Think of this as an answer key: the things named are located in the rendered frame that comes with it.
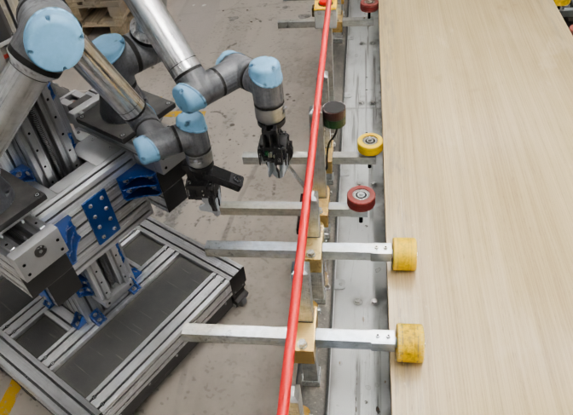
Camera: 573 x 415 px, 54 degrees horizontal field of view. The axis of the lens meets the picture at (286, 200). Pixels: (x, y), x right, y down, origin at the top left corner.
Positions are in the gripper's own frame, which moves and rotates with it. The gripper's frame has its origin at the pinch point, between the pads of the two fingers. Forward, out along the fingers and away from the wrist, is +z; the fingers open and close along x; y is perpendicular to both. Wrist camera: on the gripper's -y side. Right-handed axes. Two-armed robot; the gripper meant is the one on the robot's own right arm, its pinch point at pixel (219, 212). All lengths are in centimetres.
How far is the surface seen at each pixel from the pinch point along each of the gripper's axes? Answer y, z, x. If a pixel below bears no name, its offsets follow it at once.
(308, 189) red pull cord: -38, -82, 79
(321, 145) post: -31.4, -23.7, -2.2
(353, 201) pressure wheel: -40.1, -8.0, 3.1
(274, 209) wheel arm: -17.1, -3.1, 1.5
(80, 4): 171, 55, -278
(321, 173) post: -31.0, -13.7, -2.2
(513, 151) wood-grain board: -87, -7, -20
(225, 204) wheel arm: -2.3, -3.4, 0.2
